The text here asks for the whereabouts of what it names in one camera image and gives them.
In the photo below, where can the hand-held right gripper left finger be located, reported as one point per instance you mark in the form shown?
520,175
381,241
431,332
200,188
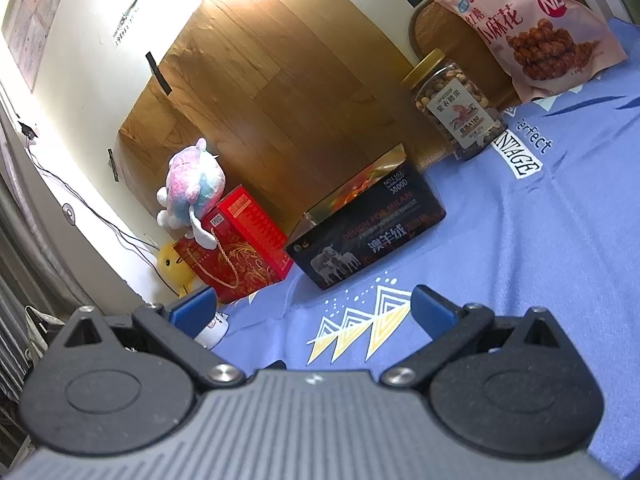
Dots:
192,310

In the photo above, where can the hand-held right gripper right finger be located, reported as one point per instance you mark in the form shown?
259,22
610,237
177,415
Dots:
432,310

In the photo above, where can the pink and blue plush toy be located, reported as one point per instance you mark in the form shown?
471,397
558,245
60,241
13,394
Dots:
192,180

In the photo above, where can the small white bottle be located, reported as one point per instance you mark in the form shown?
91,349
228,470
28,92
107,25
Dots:
216,327

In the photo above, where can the wall poster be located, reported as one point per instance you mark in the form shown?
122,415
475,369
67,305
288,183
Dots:
35,15

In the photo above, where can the black tape strip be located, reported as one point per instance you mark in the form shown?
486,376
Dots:
159,72
113,165

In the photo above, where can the red gift bag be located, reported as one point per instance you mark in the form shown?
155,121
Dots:
250,272

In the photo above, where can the yellow duck toy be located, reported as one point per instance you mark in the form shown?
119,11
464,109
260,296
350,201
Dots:
172,267

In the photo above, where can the black printed carton box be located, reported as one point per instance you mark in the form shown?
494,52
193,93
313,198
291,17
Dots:
360,240

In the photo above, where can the clear nut jar yellow lid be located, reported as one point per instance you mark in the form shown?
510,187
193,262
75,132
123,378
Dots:
457,110

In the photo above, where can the wooden headboard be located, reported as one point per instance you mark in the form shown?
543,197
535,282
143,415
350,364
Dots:
260,85

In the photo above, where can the pink snack bag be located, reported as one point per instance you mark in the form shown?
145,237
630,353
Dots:
525,25

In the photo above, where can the grey curtain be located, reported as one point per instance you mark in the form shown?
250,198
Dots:
20,285

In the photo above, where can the blue printed blanket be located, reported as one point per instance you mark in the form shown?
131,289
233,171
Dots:
525,235

